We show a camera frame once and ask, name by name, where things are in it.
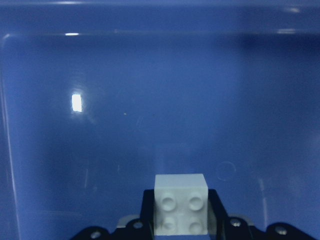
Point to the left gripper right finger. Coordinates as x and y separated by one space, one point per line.
221 226

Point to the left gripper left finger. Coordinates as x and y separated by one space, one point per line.
139 228

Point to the blue plastic tray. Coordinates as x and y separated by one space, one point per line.
99 96

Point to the white block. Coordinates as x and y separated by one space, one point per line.
180 205

